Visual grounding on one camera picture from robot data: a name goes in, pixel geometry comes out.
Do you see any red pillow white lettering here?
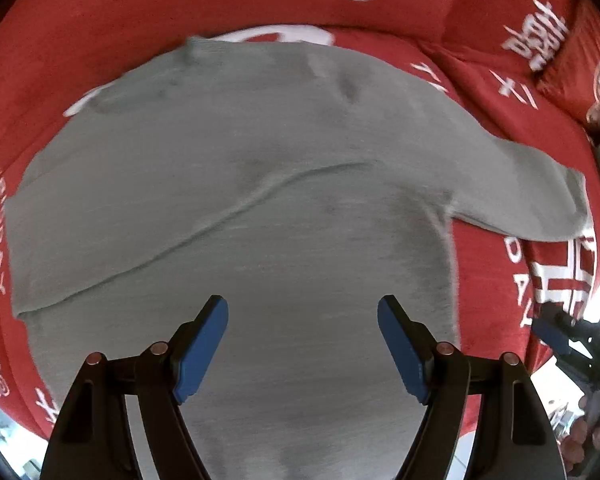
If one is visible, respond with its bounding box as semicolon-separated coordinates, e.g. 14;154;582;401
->
440;0;583;78

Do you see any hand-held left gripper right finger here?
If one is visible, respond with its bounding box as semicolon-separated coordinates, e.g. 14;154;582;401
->
377;295;567;480

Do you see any person's right hand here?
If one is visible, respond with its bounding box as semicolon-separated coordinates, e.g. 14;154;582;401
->
559;390;600;477

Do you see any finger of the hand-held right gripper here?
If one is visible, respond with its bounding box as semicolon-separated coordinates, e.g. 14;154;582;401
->
531;304;588;376

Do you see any red printed blanket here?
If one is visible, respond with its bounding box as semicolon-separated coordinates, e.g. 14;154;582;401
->
0;0;600;480

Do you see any red pillow round white print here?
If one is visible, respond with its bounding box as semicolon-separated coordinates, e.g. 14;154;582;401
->
535;0;600;133

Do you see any grey sweater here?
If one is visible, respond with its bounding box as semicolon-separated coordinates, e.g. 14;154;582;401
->
2;35;594;480

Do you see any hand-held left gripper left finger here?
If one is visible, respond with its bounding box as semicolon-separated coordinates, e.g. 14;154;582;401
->
40;295;230;480

